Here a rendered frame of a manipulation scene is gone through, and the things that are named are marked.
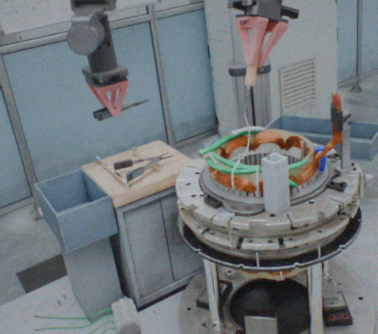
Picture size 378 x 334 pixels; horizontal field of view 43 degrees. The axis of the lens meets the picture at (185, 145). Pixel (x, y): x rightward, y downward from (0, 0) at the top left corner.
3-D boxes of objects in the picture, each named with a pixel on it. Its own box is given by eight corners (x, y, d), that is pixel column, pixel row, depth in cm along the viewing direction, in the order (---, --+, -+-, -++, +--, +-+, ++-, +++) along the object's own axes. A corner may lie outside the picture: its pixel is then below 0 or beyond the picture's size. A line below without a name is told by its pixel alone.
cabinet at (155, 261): (138, 312, 104) (116, 208, 94) (106, 270, 119) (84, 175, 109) (213, 275, 112) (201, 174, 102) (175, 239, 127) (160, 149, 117)
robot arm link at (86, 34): (117, -22, 92) (73, -22, 93) (103, -15, 82) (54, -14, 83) (122, 41, 97) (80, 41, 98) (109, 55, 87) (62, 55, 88)
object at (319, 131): (380, 231, 119) (384, 123, 108) (368, 256, 111) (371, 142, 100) (285, 211, 133) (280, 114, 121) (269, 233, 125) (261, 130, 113)
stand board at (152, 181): (115, 208, 93) (113, 198, 93) (83, 175, 109) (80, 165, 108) (202, 174, 102) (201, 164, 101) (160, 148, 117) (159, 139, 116)
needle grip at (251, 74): (252, 85, 79) (258, 48, 78) (242, 84, 80) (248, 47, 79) (256, 86, 80) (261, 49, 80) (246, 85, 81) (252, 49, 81)
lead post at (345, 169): (353, 173, 83) (353, 108, 79) (341, 177, 82) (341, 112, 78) (345, 169, 85) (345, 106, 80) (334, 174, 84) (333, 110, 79)
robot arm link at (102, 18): (109, 7, 96) (81, 10, 96) (101, 12, 90) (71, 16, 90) (116, 41, 99) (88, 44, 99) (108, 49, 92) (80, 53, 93)
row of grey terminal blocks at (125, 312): (144, 338, 97) (140, 322, 95) (120, 346, 96) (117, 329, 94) (134, 306, 106) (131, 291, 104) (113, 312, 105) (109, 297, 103)
